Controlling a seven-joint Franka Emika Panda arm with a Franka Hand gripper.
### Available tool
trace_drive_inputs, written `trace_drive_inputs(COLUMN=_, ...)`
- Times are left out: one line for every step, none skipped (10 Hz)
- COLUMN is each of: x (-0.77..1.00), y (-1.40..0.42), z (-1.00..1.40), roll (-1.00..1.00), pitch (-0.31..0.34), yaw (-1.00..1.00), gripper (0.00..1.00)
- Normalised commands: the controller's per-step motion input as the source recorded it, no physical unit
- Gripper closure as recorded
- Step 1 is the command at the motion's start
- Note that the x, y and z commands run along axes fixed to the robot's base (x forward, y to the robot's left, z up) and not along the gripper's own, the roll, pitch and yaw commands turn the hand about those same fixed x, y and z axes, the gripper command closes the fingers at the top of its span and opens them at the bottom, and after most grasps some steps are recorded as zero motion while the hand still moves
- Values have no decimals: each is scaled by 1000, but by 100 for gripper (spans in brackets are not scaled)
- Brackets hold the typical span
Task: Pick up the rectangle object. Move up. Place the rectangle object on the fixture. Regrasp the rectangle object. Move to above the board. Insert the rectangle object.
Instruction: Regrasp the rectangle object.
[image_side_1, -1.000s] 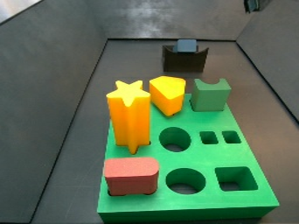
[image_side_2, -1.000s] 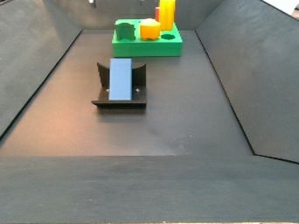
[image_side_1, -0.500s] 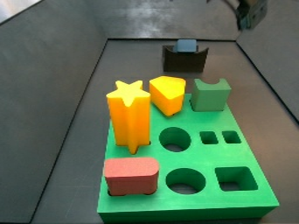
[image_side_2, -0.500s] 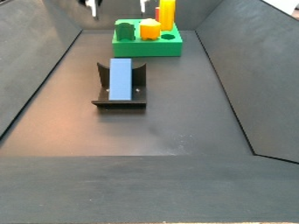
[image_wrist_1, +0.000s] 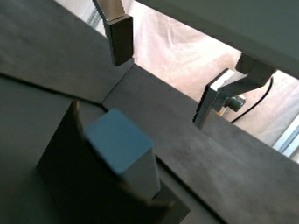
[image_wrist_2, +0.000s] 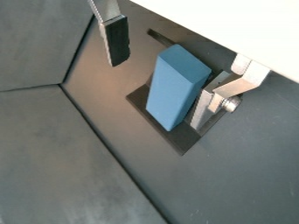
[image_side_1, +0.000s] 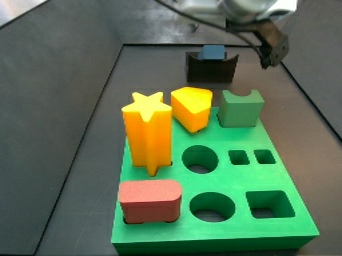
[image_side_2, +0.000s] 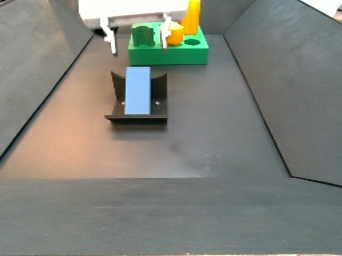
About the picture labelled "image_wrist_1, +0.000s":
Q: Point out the blue rectangular block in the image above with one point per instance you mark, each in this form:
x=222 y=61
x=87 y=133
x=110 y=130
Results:
x=127 y=150

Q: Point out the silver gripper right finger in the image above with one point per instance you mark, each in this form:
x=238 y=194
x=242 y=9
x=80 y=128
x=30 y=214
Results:
x=222 y=92

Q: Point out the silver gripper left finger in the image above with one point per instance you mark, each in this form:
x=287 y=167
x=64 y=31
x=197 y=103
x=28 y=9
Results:
x=119 y=29

